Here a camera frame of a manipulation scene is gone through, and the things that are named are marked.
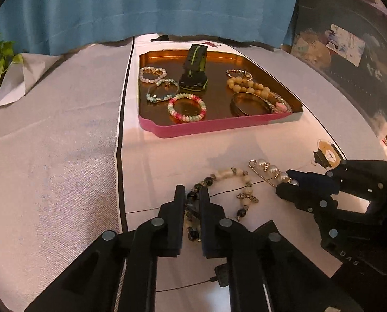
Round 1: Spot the pearl safety pin brooch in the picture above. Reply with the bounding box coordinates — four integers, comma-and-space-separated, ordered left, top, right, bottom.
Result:
248, 159, 299, 187

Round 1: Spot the black white pearl bracelet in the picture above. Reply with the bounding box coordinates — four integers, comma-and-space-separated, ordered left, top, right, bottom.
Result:
183, 167, 259, 242

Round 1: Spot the yellow amber bead bracelet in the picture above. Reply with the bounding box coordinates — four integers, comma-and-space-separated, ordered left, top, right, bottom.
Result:
226, 75, 272, 98

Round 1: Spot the small black white bracelet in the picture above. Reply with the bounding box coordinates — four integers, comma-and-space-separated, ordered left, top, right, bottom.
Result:
225, 68, 254, 80

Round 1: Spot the pink white beaded bracelet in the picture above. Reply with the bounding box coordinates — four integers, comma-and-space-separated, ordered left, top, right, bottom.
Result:
167, 92, 208, 124

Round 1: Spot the turquoise bead silver bracelet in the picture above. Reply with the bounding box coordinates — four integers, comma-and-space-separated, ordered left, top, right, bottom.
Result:
145, 78, 181, 103

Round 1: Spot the pale pink crystal bracelet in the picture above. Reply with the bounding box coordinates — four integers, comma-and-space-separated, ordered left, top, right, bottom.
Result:
139, 66, 167, 84

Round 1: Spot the pink gold jewelry tray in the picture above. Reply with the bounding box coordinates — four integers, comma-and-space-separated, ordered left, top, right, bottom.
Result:
138, 51, 303, 138

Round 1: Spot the white patterned table runner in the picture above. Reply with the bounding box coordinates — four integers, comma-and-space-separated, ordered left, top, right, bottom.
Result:
119, 34, 342, 311

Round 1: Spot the gold bangle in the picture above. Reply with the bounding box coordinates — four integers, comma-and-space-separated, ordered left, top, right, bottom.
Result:
230, 92, 274, 116

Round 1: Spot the grey left table cloth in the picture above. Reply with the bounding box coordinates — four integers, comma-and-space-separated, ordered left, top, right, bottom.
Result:
0, 40, 133, 311

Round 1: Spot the dark plastic storage bin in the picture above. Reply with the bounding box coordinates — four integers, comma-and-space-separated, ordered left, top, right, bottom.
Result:
291, 0, 387, 138

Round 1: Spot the black green smart watch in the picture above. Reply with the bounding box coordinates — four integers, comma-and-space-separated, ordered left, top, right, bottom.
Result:
179, 44, 208, 92

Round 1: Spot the blue curtain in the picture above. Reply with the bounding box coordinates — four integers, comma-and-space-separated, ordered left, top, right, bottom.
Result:
0, 0, 296, 55

